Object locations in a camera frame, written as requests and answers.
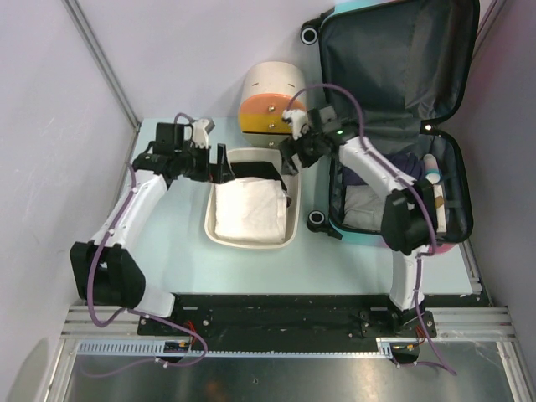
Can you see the cream rectangular bottle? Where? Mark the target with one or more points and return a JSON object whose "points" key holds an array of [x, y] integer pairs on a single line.
{"points": [[441, 220]]}

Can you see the white rectangular tray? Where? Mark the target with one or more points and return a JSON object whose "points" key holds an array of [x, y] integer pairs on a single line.
{"points": [[293, 183]]}

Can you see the grey garment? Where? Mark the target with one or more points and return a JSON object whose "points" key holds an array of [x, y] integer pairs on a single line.
{"points": [[363, 208]]}

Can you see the cream round drawer cabinet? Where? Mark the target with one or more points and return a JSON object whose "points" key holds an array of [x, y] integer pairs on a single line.
{"points": [[266, 92]]}

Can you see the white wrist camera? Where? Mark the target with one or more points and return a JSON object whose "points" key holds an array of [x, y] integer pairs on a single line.
{"points": [[298, 120], [200, 132]]}

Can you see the black garment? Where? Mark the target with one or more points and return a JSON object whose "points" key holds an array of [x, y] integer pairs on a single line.
{"points": [[261, 183]]}

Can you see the navy garment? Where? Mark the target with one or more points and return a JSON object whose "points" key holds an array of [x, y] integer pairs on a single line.
{"points": [[408, 163]]}

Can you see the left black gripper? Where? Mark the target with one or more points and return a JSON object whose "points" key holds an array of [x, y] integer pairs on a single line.
{"points": [[214, 173]]}

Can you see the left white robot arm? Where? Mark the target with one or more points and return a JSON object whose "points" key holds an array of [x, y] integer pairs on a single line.
{"points": [[105, 270]]}

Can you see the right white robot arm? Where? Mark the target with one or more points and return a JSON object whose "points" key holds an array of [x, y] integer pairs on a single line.
{"points": [[409, 221]]}

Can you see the white towel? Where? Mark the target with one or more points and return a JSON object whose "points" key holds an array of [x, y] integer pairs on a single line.
{"points": [[235, 219]]}

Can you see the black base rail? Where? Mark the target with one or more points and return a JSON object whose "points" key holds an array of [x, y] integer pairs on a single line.
{"points": [[288, 324]]}

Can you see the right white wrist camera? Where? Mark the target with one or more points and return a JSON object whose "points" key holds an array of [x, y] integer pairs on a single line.
{"points": [[298, 120]]}

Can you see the white tube pink band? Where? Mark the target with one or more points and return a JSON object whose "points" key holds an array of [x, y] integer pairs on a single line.
{"points": [[432, 171]]}

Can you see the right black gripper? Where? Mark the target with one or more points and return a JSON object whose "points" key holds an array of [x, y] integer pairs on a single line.
{"points": [[290, 146]]}

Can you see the pink and teal kids suitcase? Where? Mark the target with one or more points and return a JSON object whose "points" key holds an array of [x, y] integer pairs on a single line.
{"points": [[403, 65]]}

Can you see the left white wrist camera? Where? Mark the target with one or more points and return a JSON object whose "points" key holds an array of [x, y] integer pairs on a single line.
{"points": [[200, 132]]}

